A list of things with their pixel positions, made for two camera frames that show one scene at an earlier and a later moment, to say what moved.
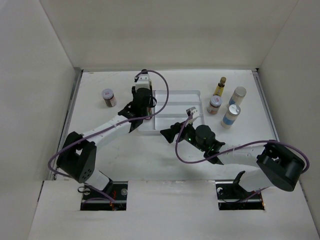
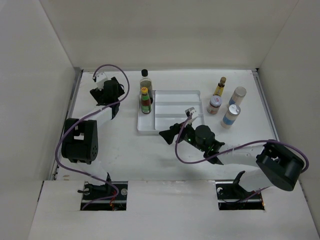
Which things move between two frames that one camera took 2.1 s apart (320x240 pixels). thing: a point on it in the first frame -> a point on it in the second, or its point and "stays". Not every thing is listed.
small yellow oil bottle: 220,87 stays
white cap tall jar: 237,96 stays
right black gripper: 169,134 stays
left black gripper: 150,104 -> 98,94
